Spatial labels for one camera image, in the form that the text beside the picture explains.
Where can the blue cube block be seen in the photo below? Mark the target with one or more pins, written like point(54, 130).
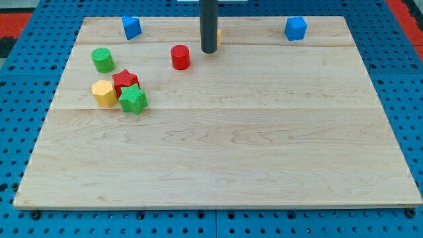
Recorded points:
point(295, 28)

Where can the light wooden board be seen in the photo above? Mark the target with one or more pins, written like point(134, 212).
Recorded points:
point(261, 124)

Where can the red cylinder block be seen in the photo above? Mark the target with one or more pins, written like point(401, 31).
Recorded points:
point(180, 55)

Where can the green star block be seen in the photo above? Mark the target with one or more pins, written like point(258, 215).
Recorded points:
point(133, 99)

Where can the yellow block behind rod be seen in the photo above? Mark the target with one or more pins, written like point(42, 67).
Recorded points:
point(218, 37)

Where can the red star block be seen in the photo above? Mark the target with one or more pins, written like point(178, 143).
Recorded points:
point(124, 79)

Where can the yellow hexagon block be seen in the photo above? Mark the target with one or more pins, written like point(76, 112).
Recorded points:
point(104, 94)

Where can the green cylinder block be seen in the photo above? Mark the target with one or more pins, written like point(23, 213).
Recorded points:
point(102, 59)

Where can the blue triangular prism block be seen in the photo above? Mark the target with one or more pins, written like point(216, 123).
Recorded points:
point(132, 27)

